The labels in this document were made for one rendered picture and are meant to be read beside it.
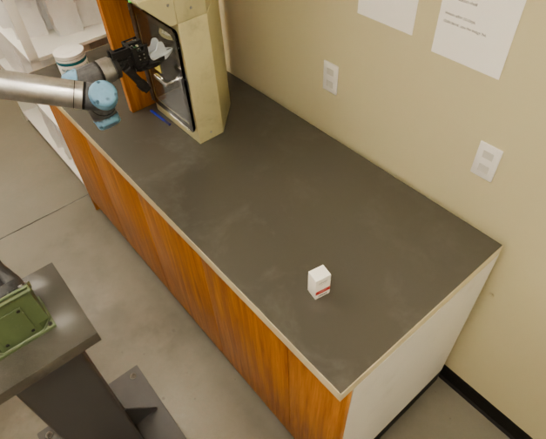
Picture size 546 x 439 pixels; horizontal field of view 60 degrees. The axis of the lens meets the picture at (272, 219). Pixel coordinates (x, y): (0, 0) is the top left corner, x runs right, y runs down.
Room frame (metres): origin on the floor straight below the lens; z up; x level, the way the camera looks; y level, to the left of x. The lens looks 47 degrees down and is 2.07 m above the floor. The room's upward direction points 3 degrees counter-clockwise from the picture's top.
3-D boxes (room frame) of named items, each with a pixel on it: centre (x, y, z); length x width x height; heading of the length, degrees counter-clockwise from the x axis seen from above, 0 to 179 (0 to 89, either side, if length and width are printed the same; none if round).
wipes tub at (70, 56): (1.98, 0.85, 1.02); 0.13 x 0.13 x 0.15
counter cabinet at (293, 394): (1.49, 0.20, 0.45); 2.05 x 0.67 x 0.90; 38
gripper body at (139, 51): (1.40, 0.42, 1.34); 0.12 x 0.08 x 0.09; 128
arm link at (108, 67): (1.35, 0.48, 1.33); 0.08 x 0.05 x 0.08; 38
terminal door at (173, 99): (1.59, 0.37, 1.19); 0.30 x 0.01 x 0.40; 37
